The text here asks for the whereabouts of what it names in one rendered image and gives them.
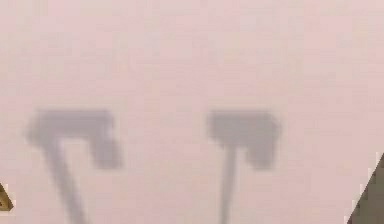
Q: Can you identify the yellow brown triangular object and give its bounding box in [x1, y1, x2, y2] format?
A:
[0, 182, 15, 213]

